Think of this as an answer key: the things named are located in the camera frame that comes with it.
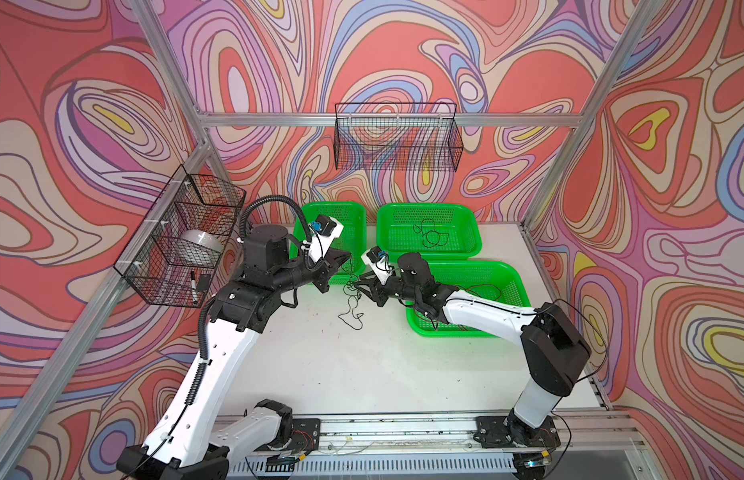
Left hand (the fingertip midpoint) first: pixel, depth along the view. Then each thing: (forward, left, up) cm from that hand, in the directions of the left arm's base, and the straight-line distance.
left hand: (349, 252), depth 64 cm
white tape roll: (+6, +36, -4) cm, 37 cm away
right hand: (+4, -2, -20) cm, 21 cm away
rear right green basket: (+39, -14, -37) cm, 55 cm away
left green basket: (+36, +3, -36) cm, 51 cm away
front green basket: (+15, -46, -33) cm, 58 cm away
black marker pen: (-1, +39, -12) cm, 40 cm away
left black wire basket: (+5, +45, -7) cm, 46 cm away
